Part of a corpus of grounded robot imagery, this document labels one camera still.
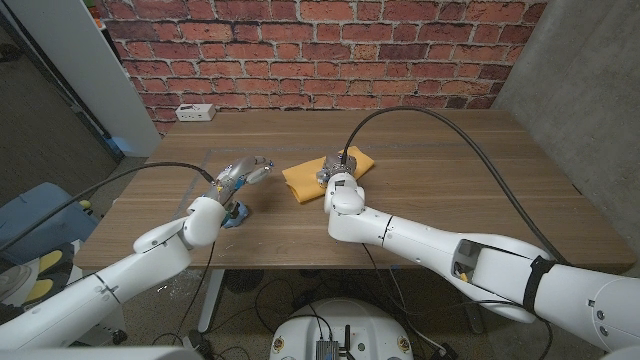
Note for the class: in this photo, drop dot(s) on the white power strip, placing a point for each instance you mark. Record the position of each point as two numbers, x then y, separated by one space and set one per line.
195 112

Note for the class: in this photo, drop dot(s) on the grey box on torso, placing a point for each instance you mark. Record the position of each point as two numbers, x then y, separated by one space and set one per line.
327 351

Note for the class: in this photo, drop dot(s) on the white partition panel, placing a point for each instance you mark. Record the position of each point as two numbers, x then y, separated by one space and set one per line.
75 65

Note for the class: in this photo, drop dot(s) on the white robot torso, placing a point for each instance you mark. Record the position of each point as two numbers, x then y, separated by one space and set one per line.
341 325

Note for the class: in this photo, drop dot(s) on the black round floor object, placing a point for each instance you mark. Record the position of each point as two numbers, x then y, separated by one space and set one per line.
242 280

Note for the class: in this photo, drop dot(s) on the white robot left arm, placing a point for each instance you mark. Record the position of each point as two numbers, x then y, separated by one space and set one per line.
125 270

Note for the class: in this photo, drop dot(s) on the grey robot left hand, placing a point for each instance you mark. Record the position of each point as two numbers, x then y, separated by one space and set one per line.
235 172

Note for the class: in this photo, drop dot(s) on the blue plastic bin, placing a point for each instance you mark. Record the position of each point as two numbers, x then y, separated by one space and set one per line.
40 225

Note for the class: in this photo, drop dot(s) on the yellow-green ball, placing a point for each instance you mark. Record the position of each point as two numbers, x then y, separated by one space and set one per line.
85 204

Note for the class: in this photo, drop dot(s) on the red brick printed backdrop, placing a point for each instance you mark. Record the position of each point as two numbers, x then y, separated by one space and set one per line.
320 50

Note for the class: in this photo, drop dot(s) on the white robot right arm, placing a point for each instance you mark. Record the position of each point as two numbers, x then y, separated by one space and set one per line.
450 255

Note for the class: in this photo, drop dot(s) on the white table leg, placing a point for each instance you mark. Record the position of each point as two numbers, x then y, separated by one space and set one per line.
210 300

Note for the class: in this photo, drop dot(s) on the yellow and black shoe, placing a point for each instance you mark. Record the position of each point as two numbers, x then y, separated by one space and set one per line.
45 275

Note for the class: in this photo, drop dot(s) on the grey table leg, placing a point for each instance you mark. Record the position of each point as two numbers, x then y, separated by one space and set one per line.
474 322

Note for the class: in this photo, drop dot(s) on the orange felt sheet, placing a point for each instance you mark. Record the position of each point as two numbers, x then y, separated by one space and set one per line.
305 180

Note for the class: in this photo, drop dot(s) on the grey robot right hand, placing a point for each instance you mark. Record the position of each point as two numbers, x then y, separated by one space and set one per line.
340 164

